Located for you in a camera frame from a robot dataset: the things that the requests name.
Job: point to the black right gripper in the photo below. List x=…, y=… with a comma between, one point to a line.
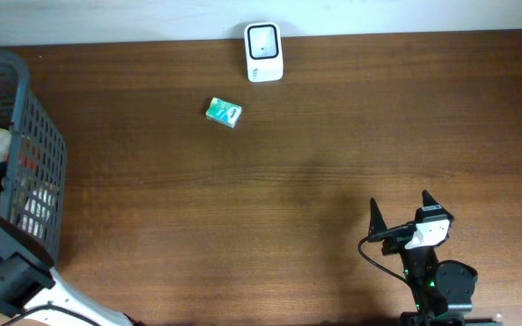
x=377, y=222

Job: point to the green tissue pack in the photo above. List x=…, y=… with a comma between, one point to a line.
x=223, y=112

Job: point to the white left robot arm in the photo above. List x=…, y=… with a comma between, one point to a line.
x=218, y=268

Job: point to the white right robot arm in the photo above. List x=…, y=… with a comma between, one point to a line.
x=442, y=290

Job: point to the white barcode scanner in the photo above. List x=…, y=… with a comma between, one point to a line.
x=264, y=52

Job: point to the grey plastic basket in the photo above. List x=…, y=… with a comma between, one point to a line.
x=35, y=155

